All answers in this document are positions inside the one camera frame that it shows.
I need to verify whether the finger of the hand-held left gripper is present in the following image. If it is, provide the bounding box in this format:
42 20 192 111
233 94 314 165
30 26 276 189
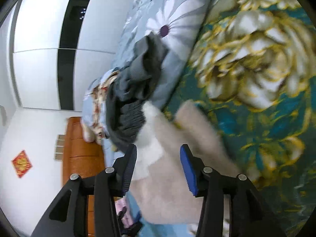
118 207 144 237

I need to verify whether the pink and yellow pillow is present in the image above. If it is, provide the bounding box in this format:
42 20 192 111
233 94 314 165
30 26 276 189
83 126 96 143

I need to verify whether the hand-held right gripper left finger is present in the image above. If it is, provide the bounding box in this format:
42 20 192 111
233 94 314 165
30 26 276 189
31 144 138 237

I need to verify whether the yellow floral pillow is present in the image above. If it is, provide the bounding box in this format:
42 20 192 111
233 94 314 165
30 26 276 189
95 130 107 145

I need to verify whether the pink folded garment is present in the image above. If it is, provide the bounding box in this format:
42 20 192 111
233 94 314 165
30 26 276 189
115 197 134 230

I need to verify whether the cream printed cloth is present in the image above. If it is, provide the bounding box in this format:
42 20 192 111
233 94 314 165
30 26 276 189
91 75 119 139

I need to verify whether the light blue floral duvet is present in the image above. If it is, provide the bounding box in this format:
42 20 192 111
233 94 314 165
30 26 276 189
81 0 215 153

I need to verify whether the white wardrobe with black stripe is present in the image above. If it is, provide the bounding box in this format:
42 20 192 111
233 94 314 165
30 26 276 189
0 0 141 111

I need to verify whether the carved wooden headboard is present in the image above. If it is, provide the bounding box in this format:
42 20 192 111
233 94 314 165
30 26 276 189
62 117 124 237

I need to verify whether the blue-grey ribbed garment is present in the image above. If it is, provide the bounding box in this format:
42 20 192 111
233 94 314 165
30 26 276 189
128 33 169 84

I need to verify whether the red diamond wall decoration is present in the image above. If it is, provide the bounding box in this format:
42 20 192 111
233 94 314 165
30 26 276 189
11 150 33 179

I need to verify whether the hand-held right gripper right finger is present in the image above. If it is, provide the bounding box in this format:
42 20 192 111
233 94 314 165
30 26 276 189
180 144 287 237

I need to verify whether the dark grey garment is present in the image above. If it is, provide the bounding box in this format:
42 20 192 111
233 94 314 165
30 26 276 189
106 79 147 151

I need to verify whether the beige fuzzy sweater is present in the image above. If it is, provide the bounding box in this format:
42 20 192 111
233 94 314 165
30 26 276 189
130 99 244 228

